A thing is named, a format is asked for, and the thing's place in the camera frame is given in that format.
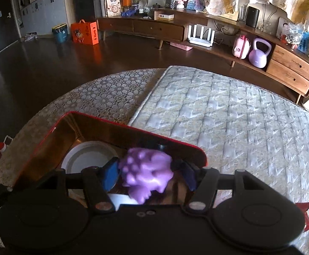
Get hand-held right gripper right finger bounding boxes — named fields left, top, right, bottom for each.
left=172, top=159, right=248, bottom=216

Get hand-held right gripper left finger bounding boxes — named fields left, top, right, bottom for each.
left=46, top=157, right=121, bottom=215

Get purple spiky toy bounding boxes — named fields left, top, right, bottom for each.
left=118, top=147, right=174, bottom=205

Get red storage box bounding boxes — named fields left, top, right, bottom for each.
left=12, top=111, right=208, bottom=211

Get quilted grey mattress pad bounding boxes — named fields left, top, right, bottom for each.
left=128, top=65, right=309, bottom=255

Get pebble pattern blanket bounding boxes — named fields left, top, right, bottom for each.
left=0, top=68, right=168, bottom=245

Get red packet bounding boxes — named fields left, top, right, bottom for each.
left=296, top=202, right=309, bottom=231

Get pink flat box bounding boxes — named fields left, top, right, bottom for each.
left=170, top=42, right=193, bottom=51

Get white router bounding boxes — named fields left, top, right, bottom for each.
left=188, top=24, right=215, bottom=48

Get purple kettlebell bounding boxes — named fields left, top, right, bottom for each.
left=248, top=38, right=272, bottom=68

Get orange gift box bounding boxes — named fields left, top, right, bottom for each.
left=71, top=19, right=100, bottom=45

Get teal bucket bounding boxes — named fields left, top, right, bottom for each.
left=52, top=23, right=70, bottom=43

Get wooden TV cabinet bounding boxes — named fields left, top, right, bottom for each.
left=96, top=7, right=309, bottom=104

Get white flat box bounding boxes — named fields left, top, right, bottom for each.
left=154, top=10, right=175, bottom=22

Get white brown snack bag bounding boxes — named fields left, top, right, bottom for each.
left=105, top=0, right=122, bottom=18

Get black speaker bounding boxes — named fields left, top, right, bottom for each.
left=245, top=4, right=260, bottom=28

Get dark tall cabinet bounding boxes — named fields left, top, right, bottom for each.
left=73, top=0, right=107, bottom=23

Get blue box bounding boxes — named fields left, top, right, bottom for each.
left=298, top=30, right=309, bottom=54

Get clear plastic bag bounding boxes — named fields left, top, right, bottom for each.
left=280, top=21, right=305, bottom=45

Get grey wall cabinets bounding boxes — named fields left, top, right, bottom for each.
left=19, top=0, right=71, bottom=36

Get white photo frame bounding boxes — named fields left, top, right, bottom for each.
left=277, top=17, right=293, bottom=39

